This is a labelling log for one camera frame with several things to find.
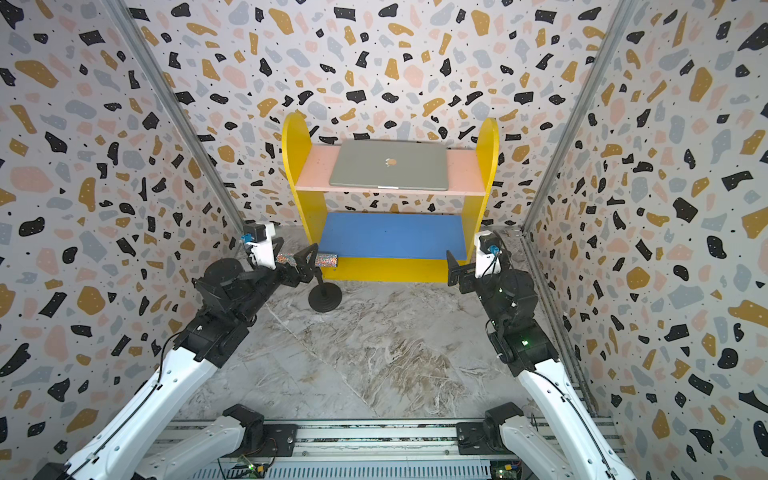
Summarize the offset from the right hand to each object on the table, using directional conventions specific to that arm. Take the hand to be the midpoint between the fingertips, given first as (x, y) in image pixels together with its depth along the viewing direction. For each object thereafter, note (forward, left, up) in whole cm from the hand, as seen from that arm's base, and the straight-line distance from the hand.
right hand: (470, 248), depth 67 cm
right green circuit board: (-37, -10, -38) cm, 54 cm away
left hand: (-1, +38, +3) cm, 38 cm away
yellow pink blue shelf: (+21, +19, -22) cm, 36 cm away
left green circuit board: (-39, +52, -36) cm, 74 cm away
